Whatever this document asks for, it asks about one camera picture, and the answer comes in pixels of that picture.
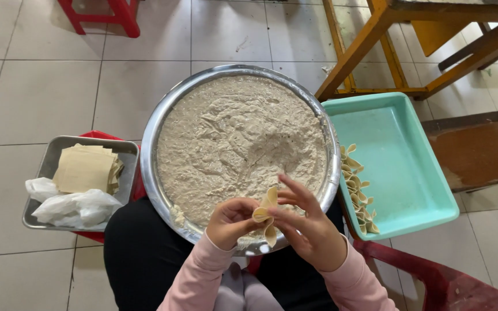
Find rectangular metal tray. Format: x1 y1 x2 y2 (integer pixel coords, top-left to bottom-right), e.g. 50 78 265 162
22 136 140 232

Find stack of wonton wrappers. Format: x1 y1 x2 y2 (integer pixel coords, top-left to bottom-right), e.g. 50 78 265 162
53 144 125 195

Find row of folded wontons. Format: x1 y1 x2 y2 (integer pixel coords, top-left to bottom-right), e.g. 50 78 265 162
340 144 380 236

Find person's right hand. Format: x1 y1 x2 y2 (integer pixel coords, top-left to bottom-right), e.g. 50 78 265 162
268 174 348 273

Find minced filling paste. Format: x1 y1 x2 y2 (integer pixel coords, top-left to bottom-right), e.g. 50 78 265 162
157 75 327 227

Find teal plastic tray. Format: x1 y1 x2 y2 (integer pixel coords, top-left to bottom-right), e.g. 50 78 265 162
322 92 460 241

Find person's left hand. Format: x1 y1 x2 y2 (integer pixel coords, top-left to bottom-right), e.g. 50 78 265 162
206 197 267 251

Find wooden stool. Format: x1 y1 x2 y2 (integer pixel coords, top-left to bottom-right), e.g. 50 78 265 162
411 20 498 71

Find wonton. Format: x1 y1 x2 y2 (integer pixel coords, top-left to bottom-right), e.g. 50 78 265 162
252 186 279 248

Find large steel basin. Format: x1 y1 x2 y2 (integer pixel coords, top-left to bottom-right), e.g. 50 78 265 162
140 65 342 257

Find brown wooden board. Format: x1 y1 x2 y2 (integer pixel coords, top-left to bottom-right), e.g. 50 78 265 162
421 107 498 194

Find person's black trousers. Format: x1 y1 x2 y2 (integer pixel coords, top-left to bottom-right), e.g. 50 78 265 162
104 196 346 311

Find red plastic stool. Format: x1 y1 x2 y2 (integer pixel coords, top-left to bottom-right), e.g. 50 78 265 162
57 0 141 39
73 130 147 244

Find red plastic chair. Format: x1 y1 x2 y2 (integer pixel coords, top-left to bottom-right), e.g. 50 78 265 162
353 240 498 311

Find white plastic bag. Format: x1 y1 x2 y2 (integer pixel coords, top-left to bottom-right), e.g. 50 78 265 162
25 177 123 229

